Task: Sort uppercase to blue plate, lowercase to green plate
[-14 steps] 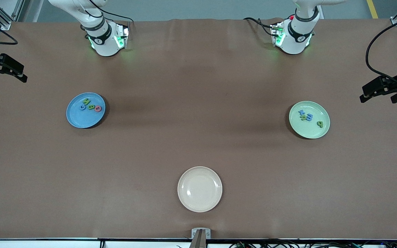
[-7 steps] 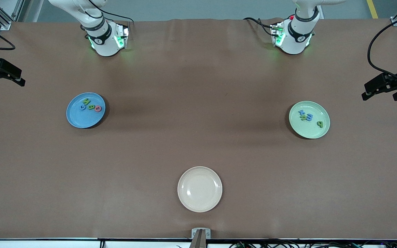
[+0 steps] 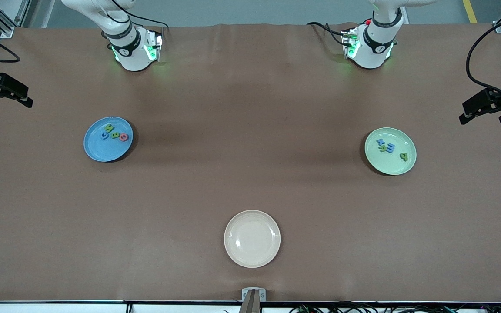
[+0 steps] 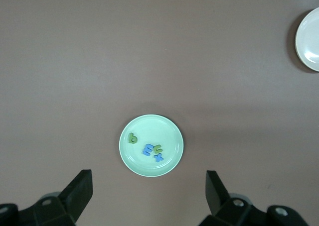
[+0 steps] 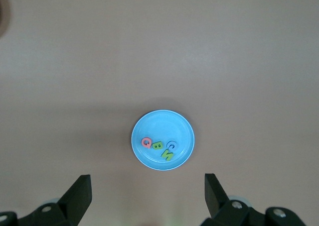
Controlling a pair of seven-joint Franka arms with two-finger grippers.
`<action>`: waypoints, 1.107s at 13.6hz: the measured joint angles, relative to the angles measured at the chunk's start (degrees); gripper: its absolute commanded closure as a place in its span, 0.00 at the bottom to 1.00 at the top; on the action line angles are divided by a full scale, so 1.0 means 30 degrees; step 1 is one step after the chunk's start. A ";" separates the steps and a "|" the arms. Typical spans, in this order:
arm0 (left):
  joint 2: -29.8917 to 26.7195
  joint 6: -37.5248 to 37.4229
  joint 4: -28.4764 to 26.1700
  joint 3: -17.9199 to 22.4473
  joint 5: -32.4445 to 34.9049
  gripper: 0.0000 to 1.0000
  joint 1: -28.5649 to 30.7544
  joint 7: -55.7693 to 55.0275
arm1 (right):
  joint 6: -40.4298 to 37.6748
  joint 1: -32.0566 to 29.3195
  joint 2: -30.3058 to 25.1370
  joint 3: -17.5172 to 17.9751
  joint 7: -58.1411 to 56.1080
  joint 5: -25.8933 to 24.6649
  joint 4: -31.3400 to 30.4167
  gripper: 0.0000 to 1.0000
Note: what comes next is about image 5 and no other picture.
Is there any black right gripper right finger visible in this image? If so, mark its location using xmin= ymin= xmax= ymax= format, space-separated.
xmin=200 ymin=173 xmax=306 ymax=226

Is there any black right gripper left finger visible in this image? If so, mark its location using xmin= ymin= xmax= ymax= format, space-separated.
xmin=0 ymin=174 xmax=92 ymax=226

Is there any green letter N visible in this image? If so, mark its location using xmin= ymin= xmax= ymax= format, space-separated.
xmin=160 ymin=148 xmax=174 ymax=161

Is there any blue plate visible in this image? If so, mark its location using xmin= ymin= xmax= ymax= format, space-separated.
xmin=131 ymin=110 xmax=196 ymax=171

